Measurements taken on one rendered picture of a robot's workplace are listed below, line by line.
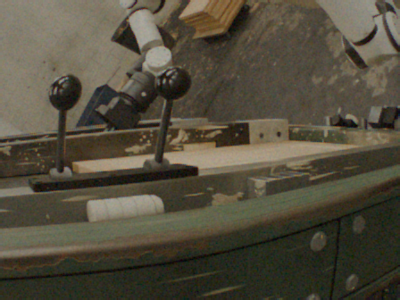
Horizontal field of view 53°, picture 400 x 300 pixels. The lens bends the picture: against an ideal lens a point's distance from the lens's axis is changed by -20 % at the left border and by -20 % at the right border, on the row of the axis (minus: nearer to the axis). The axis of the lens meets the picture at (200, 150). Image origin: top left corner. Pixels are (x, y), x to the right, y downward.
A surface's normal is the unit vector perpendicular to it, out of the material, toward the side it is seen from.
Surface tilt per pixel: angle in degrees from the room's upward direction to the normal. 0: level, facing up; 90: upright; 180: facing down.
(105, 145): 90
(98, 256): 90
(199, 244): 90
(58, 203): 90
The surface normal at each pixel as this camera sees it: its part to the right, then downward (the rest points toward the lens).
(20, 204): 0.48, 0.05
